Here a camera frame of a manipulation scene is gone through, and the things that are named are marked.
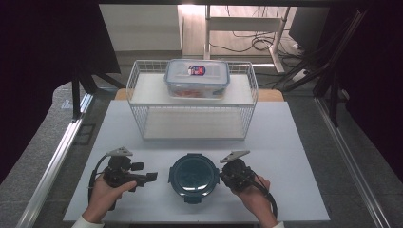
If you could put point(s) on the white cabinet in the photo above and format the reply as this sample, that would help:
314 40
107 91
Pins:
142 27

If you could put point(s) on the white power strip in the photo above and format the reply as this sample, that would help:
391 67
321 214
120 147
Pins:
299 75

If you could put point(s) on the white desk frame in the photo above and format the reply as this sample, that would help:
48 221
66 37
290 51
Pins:
244 23

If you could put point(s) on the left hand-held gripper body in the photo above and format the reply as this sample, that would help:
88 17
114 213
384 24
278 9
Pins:
118 174

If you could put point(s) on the person's left hand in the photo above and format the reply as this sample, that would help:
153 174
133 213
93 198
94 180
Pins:
101 201

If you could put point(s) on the black metal stand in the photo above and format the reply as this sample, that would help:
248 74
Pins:
333 98
76 98

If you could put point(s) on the black curtain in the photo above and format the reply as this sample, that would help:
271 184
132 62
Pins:
38 63
380 79

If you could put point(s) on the round dark blue-rimmed lid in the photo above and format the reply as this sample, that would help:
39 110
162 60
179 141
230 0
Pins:
193 177

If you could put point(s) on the aluminium rail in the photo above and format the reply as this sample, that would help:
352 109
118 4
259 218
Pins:
53 167
348 161

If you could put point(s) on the clear rectangular food container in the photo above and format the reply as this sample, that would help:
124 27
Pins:
196 82

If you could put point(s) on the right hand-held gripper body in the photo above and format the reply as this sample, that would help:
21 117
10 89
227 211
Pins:
239 175

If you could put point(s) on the person's right hand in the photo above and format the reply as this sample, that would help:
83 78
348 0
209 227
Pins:
259 199

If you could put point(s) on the wooden table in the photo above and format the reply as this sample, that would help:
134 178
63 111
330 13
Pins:
269 95

